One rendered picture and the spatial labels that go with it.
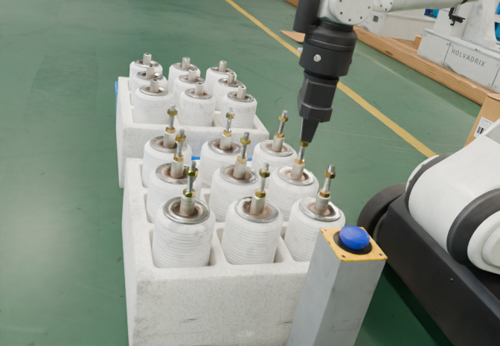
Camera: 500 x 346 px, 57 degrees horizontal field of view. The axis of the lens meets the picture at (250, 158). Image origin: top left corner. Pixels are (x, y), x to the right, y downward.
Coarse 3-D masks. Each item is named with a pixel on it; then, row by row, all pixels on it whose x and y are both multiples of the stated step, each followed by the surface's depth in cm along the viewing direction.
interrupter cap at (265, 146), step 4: (268, 140) 104; (272, 140) 104; (260, 144) 101; (264, 144) 101; (268, 144) 102; (284, 144) 103; (288, 144) 103; (260, 148) 100; (264, 148) 100; (268, 148) 100; (284, 148) 102; (288, 148) 102; (292, 148) 102; (268, 152) 98; (272, 152) 99; (276, 152) 99; (280, 152) 100; (284, 152) 100; (288, 152) 100; (292, 152) 100; (280, 156) 98; (284, 156) 98
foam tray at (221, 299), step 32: (128, 160) 100; (128, 192) 90; (128, 224) 88; (224, 224) 85; (128, 256) 86; (224, 256) 77; (288, 256) 80; (128, 288) 84; (160, 288) 70; (192, 288) 72; (224, 288) 73; (256, 288) 75; (288, 288) 77; (128, 320) 82; (160, 320) 73; (192, 320) 75; (224, 320) 77; (256, 320) 79; (288, 320) 81
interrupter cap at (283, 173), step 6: (282, 168) 93; (288, 168) 93; (282, 174) 90; (288, 174) 91; (306, 174) 92; (312, 174) 92; (288, 180) 88; (294, 180) 89; (300, 180) 90; (306, 180) 90; (312, 180) 90
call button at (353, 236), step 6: (342, 228) 62; (348, 228) 63; (354, 228) 63; (360, 228) 63; (342, 234) 61; (348, 234) 61; (354, 234) 62; (360, 234) 62; (366, 234) 62; (342, 240) 62; (348, 240) 61; (354, 240) 60; (360, 240) 61; (366, 240) 61; (348, 246) 61; (354, 246) 61; (360, 246) 61
